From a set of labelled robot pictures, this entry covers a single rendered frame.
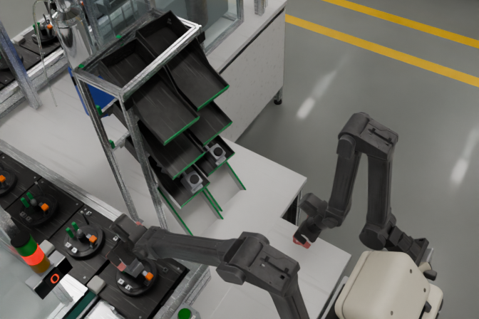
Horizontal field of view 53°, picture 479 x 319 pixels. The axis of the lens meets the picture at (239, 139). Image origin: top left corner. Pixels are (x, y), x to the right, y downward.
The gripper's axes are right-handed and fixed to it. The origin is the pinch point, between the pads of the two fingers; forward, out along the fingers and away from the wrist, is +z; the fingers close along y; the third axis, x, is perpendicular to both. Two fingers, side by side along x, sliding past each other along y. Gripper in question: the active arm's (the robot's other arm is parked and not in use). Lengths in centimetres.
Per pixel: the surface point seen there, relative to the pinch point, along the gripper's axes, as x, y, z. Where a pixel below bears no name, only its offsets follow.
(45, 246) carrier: -14.5, 10.8, 36.3
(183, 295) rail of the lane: 27.3, -3.1, 5.0
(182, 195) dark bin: 2.2, -23.8, -5.0
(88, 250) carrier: -3.4, 3.6, 27.1
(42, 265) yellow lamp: -14.2, 19.9, -3.6
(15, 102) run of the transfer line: -70, -36, 99
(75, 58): -61, -53, 46
